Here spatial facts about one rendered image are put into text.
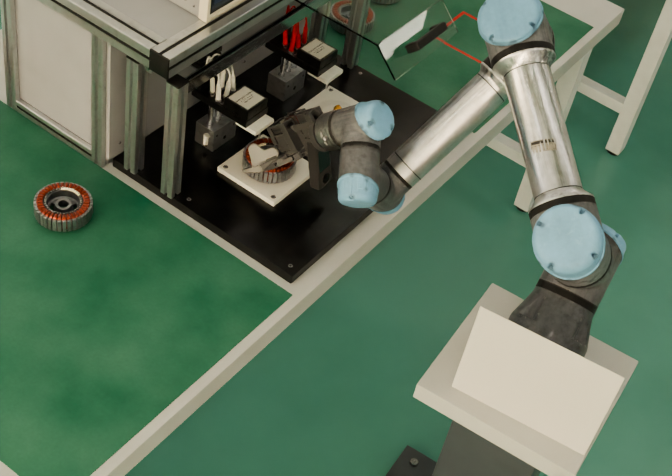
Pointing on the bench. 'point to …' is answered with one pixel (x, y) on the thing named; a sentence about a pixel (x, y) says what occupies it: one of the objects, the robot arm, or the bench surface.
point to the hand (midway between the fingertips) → (265, 158)
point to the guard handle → (427, 37)
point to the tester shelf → (153, 13)
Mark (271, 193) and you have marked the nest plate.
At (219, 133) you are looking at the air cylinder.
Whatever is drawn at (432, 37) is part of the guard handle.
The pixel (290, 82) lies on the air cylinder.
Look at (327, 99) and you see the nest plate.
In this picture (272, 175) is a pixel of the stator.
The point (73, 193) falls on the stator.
